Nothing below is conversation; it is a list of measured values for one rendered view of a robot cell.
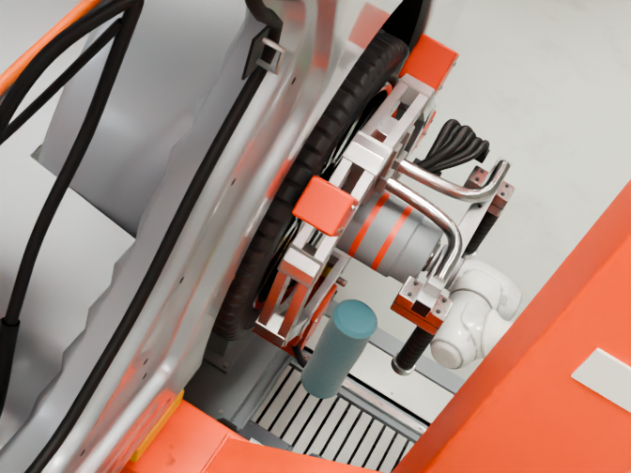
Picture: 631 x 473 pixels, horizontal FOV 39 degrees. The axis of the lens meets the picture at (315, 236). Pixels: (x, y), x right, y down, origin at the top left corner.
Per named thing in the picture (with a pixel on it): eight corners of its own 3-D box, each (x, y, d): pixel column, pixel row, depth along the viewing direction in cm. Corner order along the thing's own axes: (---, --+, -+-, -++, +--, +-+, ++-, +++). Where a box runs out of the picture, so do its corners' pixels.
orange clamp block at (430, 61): (401, 77, 170) (425, 34, 167) (437, 98, 169) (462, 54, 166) (396, 76, 163) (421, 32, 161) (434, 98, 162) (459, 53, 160)
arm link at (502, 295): (473, 243, 199) (454, 279, 190) (535, 279, 197) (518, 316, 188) (454, 273, 207) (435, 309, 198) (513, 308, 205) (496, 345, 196)
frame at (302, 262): (352, 208, 211) (438, 29, 170) (377, 222, 210) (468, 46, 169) (234, 373, 176) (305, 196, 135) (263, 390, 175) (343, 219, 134)
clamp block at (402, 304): (399, 290, 157) (409, 273, 153) (444, 317, 156) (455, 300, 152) (388, 309, 154) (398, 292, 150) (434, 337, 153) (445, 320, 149)
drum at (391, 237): (339, 205, 183) (360, 159, 172) (429, 258, 180) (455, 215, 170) (307, 248, 173) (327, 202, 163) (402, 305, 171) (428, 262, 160)
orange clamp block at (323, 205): (320, 176, 146) (313, 173, 137) (361, 201, 145) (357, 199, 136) (299, 214, 146) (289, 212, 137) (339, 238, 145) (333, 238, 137)
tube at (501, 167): (421, 121, 175) (440, 82, 167) (507, 172, 172) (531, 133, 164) (384, 173, 163) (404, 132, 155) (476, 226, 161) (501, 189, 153)
